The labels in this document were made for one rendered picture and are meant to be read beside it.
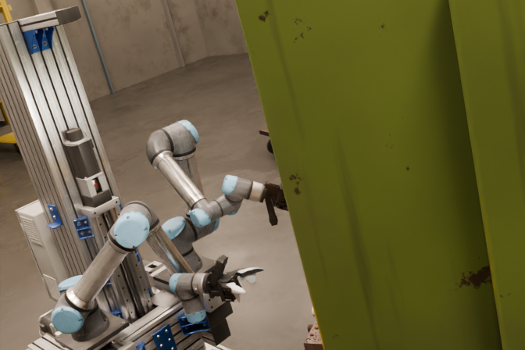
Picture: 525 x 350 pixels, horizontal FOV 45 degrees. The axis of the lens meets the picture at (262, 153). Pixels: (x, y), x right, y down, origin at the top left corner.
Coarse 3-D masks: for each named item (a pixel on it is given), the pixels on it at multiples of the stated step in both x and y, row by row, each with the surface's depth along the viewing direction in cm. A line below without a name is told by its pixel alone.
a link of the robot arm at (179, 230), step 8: (168, 224) 277; (176, 224) 274; (184, 224) 275; (192, 224) 278; (168, 232) 272; (176, 232) 272; (184, 232) 275; (192, 232) 277; (176, 240) 273; (184, 240) 275; (192, 240) 278; (184, 248) 276
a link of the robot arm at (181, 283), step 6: (174, 276) 235; (180, 276) 234; (186, 276) 233; (192, 276) 232; (174, 282) 234; (180, 282) 232; (186, 282) 231; (192, 282) 231; (174, 288) 233; (180, 288) 232; (186, 288) 231; (192, 288) 230; (180, 294) 234; (186, 294) 233; (192, 294) 233
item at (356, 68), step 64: (256, 0) 129; (320, 0) 124; (384, 0) 119; (256, 64) 135; (320, 64) 129; (384, 64) 123; (448, 64) 118; (320, 128) 134; (384, 128) 128; (448, 128) 123; (320, 192) 140; (384, 192) 134; (448, 192) 128; (320, 256) 147; (384, 256) 140; (448, 256) 133; (320, 320) 154; (384, 320) 146; (448, 320) 139
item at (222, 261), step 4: (220, 256) 224; (224, 256) 225; (216, 260) 224; (220, 260) 222; (224, 260) 223; (216, 264) 223; (220, 264) 222; (224, 264) 223; (216, 268) 224; (220, 268) 223; (224, 268) 228; (216, 272) 224; (220, 272) 225; (212, 276) 226; (216, 276) 225; (212, 280) 227; (216, 280) 226
